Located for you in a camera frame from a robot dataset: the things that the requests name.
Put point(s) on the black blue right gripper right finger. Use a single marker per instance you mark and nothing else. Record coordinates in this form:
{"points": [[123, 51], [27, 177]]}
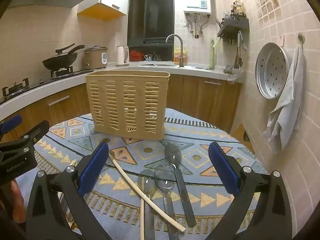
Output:
{"points": [[272, 216]]}

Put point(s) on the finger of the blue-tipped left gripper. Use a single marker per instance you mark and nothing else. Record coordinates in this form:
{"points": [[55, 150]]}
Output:
{"points": [[12, 123]]}

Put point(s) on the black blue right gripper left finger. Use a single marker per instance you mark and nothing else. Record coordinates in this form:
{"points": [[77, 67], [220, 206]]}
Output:
{"points": [[57, 208]]}

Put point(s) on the spoon with black handle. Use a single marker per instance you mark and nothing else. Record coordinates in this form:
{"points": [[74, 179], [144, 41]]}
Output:
{"points": [[173, 155]]}

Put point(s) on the steel kitchen sink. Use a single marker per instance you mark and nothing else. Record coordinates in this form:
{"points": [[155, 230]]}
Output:
{"points": [[171, 65]]}

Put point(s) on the hanging ladle utensils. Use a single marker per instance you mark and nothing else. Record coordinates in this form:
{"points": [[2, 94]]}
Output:
{"points": [[234, 71]]}

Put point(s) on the person's left hand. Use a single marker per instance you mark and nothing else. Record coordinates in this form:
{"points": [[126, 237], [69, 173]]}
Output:
{"points": [[18, 212]]}

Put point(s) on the black wok with lid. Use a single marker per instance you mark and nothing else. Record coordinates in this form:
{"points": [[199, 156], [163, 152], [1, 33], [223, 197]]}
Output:
{"points": [[64, 57]]}

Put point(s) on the wooden cutting board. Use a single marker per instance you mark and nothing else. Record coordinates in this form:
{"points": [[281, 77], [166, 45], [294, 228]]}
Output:
{"points": [[241, 135]]}

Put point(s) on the cream chopstick short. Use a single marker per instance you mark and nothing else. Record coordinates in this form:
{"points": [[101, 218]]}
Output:
{"points": [[142, 219]]}

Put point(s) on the grey hanging towel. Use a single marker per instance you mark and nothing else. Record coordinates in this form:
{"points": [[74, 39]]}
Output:
{"points": [[285, 118]]}

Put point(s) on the brown rice cooker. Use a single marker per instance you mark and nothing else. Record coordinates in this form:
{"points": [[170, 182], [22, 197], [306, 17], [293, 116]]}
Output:
{"points": [[94, 57]]}

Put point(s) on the beige slotted utensil basket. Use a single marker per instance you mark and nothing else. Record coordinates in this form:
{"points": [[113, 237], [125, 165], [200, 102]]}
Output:
{"points": [[128, 103]]}

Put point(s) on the white pink electric kettle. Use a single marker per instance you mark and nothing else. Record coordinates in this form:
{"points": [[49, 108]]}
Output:
{"points": [[122, 56]]}

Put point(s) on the red container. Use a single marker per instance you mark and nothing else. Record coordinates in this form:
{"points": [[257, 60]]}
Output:
{"points": [[136, 56]]}

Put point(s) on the perforated steel steamer tray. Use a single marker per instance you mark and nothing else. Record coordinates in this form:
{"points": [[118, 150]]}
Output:
{"points": [[271, 70]]}

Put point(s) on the white patterned cup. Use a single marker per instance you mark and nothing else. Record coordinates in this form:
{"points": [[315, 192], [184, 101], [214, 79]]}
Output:
{"points": [[148, 57]]}

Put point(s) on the green loofah scrubber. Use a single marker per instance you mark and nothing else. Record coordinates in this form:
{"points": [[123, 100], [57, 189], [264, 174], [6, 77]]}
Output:
{"points": [[212, 55]]}

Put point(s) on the yellow oil bottle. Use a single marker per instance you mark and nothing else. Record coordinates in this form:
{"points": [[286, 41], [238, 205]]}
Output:
{"points": [[177, 56]]}

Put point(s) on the steel spoon grey handle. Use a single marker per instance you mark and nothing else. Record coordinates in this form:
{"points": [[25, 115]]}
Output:
{"points": [[147, 184]]}

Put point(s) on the white wall cabinet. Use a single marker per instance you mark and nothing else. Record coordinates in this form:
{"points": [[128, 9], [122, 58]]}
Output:
{"points": [[104, 10]]}

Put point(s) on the black wall spice rack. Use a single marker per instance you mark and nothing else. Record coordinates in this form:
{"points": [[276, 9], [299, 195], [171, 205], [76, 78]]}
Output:
{"points": [[232, 23]]}

